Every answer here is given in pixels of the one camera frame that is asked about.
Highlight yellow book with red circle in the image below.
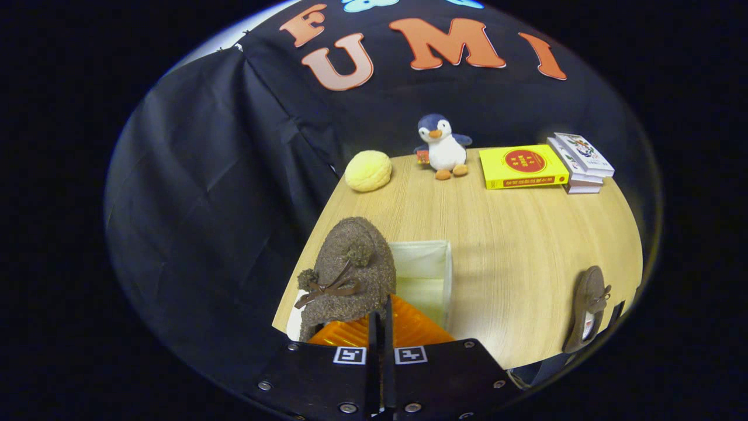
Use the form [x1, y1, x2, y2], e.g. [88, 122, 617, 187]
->
[479, 144, 570, 190]

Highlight yellow round bread plush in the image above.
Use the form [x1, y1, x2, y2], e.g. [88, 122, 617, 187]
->
[344, 150, 393, 193]

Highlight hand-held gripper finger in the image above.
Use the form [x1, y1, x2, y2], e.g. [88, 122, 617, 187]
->
[248, 312, 382, 421]
[383, 294, 524, 421]

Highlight cream fabric storage box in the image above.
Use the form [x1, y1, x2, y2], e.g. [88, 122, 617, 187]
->
[389, 240, 453, 331]

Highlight brown fuzzy shoe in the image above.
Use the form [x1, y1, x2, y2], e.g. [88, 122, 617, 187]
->
[562, 265, 612, 355]
[286, 217, 398, 343]

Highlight penguin plush toy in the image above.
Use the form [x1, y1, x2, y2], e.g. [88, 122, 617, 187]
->
[414, 113, 473, 181]

